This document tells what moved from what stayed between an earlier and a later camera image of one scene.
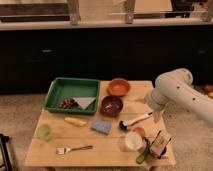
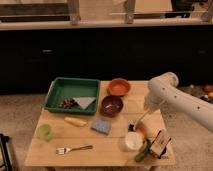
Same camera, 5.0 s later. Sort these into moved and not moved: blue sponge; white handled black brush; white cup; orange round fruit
Moved: white handled black brush
Not moved: orange round fruit; white cup; blue sponge
